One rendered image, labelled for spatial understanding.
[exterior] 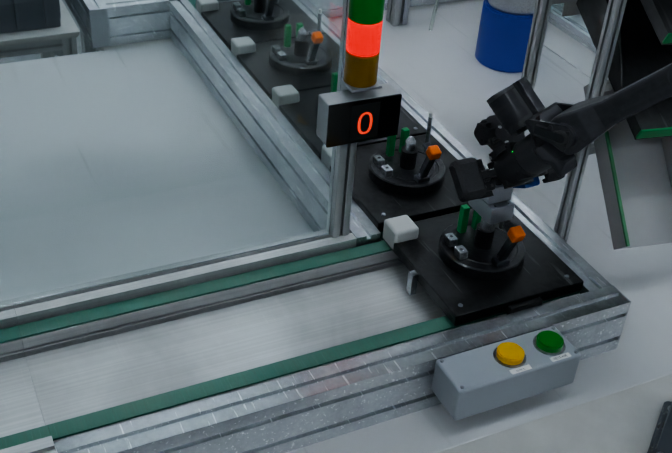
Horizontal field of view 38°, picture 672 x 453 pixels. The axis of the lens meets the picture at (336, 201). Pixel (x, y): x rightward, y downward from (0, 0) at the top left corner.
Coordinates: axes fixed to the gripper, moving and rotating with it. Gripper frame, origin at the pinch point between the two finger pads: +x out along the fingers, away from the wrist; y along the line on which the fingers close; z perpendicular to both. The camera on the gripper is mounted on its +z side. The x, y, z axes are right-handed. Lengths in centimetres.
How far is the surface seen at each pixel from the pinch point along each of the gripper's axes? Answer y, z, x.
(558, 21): -86, 54, 78
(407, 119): -10.2, 23.3, 39.1
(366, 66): 19.3, 18.9, -8.2
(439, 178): -3.3, 6.5, 21.8
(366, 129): 18.5, 11.8, -0.4
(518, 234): 0.4, -9.5, -2.6
